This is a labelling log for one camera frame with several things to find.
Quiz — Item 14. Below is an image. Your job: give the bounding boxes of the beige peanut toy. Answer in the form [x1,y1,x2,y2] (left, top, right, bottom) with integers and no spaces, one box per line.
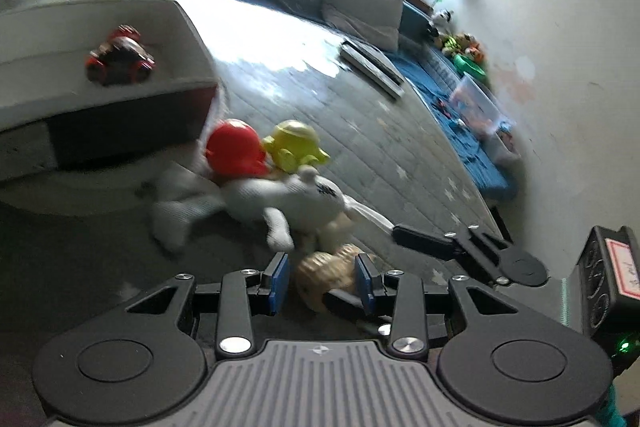
[294,243,364,313]

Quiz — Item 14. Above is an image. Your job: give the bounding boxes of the white plush rabbit doll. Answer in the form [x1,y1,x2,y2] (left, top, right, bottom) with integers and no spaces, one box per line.
[151,164,394,253]

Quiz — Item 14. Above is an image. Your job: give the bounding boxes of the green alien toy figure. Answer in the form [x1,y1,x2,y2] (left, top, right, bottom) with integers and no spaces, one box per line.
[262,119,330,173]

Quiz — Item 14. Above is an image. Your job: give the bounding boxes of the red alien toy figure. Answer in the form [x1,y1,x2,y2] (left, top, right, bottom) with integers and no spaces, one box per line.
[204,118,269,178]

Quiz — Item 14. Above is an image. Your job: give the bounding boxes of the black-haired doll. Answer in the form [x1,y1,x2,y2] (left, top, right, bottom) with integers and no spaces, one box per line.
[85,25,155,87]

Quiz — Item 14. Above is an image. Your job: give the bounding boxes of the quilted star table cover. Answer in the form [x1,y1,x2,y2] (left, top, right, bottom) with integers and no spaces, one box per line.
[1,0,495,365]

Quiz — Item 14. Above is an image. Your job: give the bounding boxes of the clear plastic toy bin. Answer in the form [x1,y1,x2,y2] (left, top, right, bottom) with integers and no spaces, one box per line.
[449,74,510,140]

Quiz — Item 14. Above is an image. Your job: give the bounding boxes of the pile of small toys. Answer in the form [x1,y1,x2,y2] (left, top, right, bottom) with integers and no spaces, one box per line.
[431,10,487,83]

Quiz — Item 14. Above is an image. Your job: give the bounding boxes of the grey plain pillow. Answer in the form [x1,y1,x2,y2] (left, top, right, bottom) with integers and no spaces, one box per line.
[321,0,405,52]

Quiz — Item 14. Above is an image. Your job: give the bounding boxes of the black white cardboard box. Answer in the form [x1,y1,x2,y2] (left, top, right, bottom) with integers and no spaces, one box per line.
[1,0,219,181]

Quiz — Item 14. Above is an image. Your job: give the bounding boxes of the blue sofa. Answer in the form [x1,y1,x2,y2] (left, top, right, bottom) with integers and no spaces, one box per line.
[240,0,518,202]

